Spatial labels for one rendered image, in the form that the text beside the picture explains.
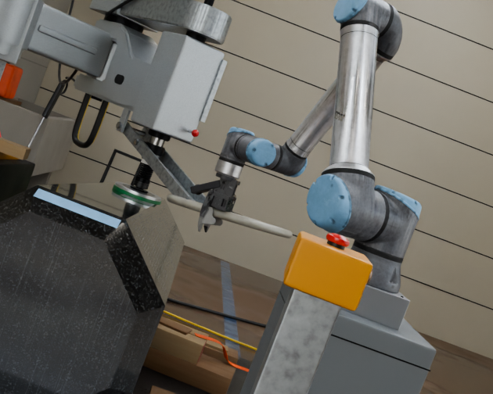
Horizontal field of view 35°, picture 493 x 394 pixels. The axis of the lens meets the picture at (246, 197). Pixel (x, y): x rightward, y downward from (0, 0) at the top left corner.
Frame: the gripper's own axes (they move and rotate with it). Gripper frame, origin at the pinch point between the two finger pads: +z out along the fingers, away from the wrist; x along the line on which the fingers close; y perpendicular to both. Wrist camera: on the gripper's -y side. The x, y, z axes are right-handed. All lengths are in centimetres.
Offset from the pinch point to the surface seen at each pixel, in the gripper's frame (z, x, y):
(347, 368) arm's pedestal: 16, -41, 70
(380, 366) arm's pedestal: 12, -38, 78
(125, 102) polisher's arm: -34, 57, -78
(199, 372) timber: 75, 98, -16
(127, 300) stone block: 29.5, -19.0, -8.6
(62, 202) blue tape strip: 7.1, -23.4, -41.2
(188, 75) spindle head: -53, 47, -48
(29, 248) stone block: 25, -30, -43
